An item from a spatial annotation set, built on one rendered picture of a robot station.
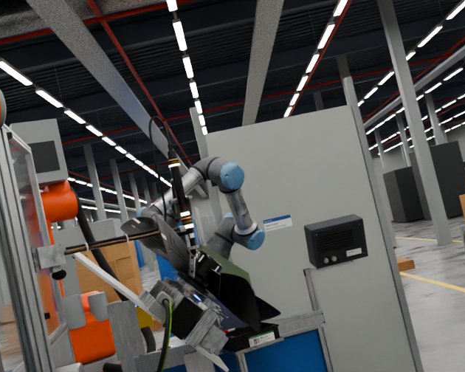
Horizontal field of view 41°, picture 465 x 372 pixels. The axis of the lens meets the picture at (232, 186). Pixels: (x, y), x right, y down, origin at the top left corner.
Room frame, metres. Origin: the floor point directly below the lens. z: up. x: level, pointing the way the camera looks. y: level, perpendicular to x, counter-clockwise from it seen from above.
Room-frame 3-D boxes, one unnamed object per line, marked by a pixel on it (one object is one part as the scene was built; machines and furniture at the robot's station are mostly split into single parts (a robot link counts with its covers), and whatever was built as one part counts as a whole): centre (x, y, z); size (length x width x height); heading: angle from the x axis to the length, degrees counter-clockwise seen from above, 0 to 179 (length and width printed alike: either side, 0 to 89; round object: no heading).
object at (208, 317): (2.16, 0.22, 1.03); 0.15 x 0.10 x 0.14; 100
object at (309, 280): (2.96, -0.25, 0.96); 0.03 x 0.03 x 0.20; 10
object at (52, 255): (2.07, 0.66, 1.36); 0.10 x 0.07 x 0.08; 135
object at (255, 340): (2.73, 0.07, 0.84); 0.22 x 0.17 x 0.07; 113
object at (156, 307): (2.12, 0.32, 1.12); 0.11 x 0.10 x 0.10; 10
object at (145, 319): (2.82, 0.56, 1.02); 0.16 x 0.10 x 0.11; 100
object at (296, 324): (2.88, 0.17, 0.82); 0.90 x 0.04 x 0.08; 100
